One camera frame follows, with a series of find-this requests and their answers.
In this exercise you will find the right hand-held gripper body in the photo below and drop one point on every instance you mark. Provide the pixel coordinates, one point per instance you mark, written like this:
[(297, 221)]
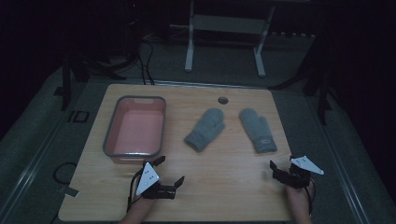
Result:
[(299, 178)]

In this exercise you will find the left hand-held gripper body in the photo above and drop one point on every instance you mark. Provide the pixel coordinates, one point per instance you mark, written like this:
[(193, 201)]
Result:
[(148, 179)]

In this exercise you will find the pink basin with grey rim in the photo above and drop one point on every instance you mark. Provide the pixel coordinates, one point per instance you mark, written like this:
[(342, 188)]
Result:
[(137, 130)]

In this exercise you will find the grey mitten with label patch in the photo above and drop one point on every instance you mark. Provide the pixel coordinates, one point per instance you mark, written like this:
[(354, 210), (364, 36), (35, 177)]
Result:
[(257, 130)]

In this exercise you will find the plain grey knit mitten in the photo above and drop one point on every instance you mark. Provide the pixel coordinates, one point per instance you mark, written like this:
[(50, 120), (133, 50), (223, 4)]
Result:
[(205, 129)]

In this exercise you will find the person's right hand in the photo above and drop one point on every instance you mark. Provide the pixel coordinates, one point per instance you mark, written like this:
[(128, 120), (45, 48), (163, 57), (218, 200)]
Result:
[(297, 195)]

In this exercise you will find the person's left hand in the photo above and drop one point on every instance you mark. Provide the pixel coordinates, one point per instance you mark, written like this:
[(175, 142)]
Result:
[(141, 203)]

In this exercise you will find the metal floor strip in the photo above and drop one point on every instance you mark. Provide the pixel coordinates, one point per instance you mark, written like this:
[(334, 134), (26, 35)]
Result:
[(341, 174), (29, 174)]

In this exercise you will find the grey tape piece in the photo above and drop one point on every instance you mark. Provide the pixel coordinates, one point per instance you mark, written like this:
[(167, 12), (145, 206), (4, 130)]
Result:
[(70, 191)]

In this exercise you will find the black tripod stand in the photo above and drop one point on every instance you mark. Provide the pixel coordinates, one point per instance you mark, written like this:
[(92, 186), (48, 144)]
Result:
[(322, 93), (66, 84)]

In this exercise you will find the white metal desk frame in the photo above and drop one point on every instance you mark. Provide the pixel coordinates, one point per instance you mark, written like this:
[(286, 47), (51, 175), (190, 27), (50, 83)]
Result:
[(229, 24)]

